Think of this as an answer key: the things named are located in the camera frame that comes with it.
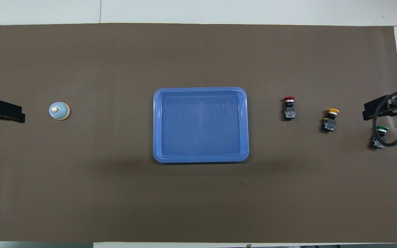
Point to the green push button switch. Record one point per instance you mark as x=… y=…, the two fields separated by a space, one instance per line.
x=382 y=129

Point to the light blue call bell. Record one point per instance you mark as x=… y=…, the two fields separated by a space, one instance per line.
x=58 y=112

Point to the yellow push button switch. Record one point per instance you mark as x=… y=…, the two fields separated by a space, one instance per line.
x=329 y=125

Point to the red push button switch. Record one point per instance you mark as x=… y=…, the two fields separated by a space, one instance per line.
x=289 y=112

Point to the blue plastic tray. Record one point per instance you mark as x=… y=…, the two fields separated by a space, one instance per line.
x=184 y=103

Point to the brown table mat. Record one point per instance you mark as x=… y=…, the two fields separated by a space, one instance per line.
x=115 y=189

